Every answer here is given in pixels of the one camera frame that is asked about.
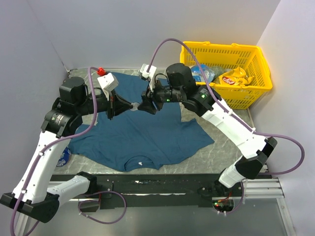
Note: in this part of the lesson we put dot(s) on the blue t-shirt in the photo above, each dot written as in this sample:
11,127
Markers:
137,139

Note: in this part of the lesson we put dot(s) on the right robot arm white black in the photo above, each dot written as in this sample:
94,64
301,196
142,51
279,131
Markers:
208,105

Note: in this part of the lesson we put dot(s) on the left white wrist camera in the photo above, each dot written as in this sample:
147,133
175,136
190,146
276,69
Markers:
107,81

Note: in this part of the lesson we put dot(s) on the small round brooch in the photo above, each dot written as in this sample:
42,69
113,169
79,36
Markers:
134,106

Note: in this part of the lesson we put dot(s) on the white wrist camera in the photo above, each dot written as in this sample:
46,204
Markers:
107,81
148,75

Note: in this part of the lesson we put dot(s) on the yellow chips bag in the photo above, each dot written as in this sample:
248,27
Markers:
234,77

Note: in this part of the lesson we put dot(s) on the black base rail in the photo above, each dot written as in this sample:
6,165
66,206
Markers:
157,190

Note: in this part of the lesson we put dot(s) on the blue wrapped toilet paper roll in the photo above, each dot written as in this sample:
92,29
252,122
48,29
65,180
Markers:
64,158

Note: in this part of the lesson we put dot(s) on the yellow plastic basket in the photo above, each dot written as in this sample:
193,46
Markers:
219,58

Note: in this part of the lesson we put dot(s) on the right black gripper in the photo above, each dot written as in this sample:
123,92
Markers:
146,104

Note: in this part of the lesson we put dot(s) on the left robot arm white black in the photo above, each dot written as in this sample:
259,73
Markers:
32,196

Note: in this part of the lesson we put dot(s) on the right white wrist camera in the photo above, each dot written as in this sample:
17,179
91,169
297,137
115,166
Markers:
148,75

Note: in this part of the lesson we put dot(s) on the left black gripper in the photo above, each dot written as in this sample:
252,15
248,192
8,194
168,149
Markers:
115,105

